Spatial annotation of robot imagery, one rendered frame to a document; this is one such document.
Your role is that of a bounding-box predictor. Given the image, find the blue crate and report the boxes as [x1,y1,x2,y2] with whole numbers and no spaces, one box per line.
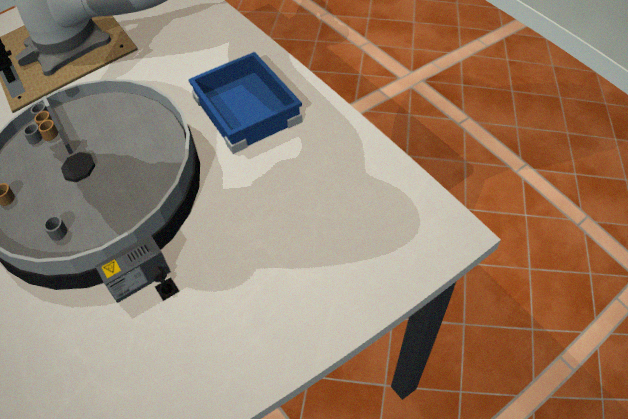
[188,52,303,154]

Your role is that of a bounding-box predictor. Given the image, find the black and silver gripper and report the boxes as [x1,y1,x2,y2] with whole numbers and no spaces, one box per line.
[0,39,26,98]

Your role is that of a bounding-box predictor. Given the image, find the bronze bushing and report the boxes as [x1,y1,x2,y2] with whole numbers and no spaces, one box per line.
[38,120,58,141]
[0,183,15,206]
[34,111,53,126]

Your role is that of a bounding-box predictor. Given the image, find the grey metal ring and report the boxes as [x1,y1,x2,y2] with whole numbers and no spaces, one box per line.
[23,123,43,145]
[44,215,67,241]
[31,102,48,117]

